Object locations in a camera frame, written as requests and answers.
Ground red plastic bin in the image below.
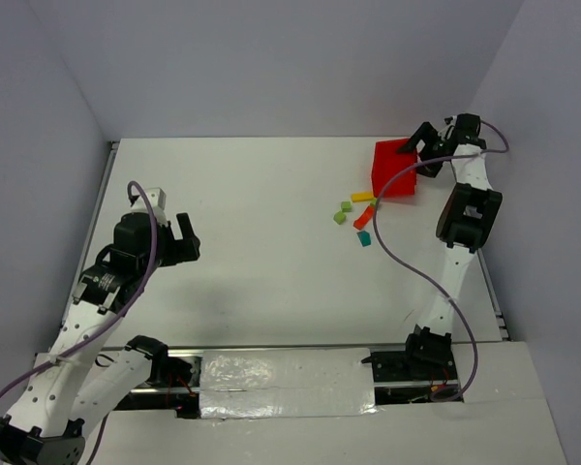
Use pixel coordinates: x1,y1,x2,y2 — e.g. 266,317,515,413
371,139,417,200

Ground yellow long wood block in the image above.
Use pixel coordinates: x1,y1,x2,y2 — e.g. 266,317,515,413
351,192,374,202

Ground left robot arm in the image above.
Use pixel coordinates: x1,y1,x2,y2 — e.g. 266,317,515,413
0,212,199,464

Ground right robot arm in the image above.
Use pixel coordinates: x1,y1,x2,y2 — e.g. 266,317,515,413
397,113,503,370

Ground orange arch wood block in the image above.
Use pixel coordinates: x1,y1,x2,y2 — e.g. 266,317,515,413
352,204,376,232

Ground teal wedge wood block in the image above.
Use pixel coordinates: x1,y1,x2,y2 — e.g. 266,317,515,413
357,231,372,247

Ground silver tape sheet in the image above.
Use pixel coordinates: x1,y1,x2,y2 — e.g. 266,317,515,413
199,348,377,419

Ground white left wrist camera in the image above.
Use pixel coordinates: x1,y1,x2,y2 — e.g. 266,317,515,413
130,188,168,225

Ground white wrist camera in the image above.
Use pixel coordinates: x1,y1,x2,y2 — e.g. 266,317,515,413
130,188,168,225
443,113,487,151

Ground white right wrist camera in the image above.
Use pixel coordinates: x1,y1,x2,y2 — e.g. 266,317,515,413
443,113,487,151

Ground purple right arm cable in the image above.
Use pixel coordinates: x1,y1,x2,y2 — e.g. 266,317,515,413
372,118,510,403

